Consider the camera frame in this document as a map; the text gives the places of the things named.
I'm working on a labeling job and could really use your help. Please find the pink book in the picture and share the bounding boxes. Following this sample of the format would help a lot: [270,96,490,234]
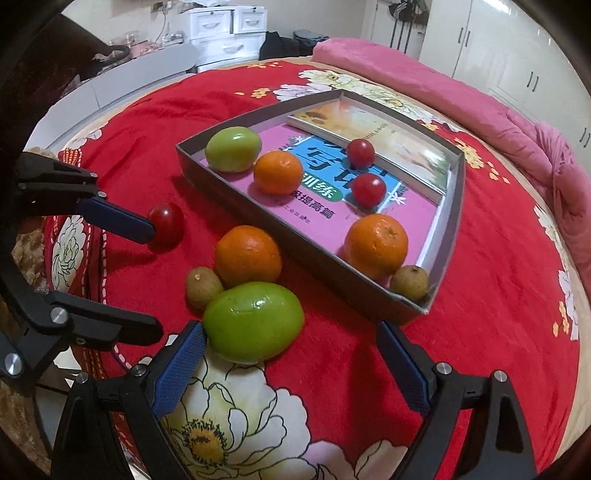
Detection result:
[203,127,439,268]

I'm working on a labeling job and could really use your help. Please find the orange tangerine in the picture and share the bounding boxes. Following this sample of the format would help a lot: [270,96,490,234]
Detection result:
[344,213,410,281]
[213,225,283,289]
[253,150,304,195]

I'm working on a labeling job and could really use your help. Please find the pink quilt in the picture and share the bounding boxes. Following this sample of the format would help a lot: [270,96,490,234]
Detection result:
[311,37,591,296]

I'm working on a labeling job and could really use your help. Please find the red floral blanket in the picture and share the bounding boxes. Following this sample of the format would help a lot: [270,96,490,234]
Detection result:
[34,60,583,480]

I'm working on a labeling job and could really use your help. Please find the black cloth pile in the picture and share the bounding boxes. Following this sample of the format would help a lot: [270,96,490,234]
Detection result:
[259,30,319,61]

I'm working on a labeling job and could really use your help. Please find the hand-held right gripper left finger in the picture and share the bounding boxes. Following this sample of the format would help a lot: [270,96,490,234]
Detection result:
[50,320,208,480]

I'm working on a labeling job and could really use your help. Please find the red cherry tomato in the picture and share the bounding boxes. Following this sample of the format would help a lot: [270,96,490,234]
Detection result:
[352,173,387,208]
[148,202,185,247]
[346,138,376,168]

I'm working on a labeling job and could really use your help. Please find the green jujube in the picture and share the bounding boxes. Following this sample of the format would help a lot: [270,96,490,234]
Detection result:
[205,126,263,173]
[202,282,305,363]

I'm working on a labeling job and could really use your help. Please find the yellow book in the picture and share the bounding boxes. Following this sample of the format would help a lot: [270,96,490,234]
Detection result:
[287,99,455,193]

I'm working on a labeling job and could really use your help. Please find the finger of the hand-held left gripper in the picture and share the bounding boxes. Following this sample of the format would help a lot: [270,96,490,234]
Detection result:
[14,152,157,244]
[0,290,163,393]

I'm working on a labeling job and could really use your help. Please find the white drawer cabinet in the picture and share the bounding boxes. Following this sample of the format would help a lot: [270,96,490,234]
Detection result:
[188,7,269,75]

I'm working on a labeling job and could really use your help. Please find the light grey bed frame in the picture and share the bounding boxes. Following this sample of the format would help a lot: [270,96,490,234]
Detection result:
[23,44,199,153]

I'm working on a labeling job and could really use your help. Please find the dark hanging clothes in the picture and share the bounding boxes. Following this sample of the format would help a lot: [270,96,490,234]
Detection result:
[388,0,426,47]

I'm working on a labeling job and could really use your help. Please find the grey cardboard box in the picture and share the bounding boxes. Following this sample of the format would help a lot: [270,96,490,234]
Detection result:
[175,89,466,326]

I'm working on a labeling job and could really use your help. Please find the white wardrobe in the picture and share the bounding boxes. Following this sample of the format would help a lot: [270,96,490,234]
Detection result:
[369,0,591,153]

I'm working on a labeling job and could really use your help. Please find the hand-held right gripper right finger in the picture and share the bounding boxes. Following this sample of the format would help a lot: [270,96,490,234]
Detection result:
[375,320,539,480]

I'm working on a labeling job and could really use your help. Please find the dark brown furniture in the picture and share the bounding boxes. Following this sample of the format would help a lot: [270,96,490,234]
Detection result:
[51,14,134,84]

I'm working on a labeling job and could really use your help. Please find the small brown kiwi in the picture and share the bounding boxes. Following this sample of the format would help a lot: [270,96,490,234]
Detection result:
[389,264,431,303]
[185,266,225,311]

